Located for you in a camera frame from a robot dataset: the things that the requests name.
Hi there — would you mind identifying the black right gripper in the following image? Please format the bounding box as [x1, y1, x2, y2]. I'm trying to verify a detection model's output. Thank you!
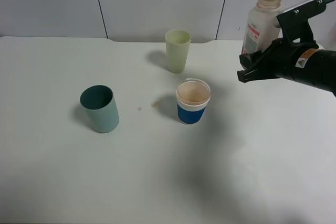
[237, 38, 319, 84]

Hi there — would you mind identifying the clear plastic drink bottle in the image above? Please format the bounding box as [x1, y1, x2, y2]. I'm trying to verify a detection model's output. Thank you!
[242, 0, 282, 54]

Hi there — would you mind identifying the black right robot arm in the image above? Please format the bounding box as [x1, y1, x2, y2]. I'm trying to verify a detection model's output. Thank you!
[237, 38, 335, 94]

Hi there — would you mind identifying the glass cup with blue sleeve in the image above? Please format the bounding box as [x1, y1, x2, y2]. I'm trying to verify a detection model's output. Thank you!
[176, 78, 211, 124]

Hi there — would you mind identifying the pale yellow-green plastic cup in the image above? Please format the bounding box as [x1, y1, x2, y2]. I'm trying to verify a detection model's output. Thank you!
[165, 29, 192, 73]

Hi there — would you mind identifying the teal green plastic cup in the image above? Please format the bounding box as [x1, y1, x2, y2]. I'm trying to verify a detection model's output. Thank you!
[79, 85, 119, 133]

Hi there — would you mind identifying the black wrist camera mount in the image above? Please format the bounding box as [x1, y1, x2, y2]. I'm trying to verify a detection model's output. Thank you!
[276, 0, 327, 47]

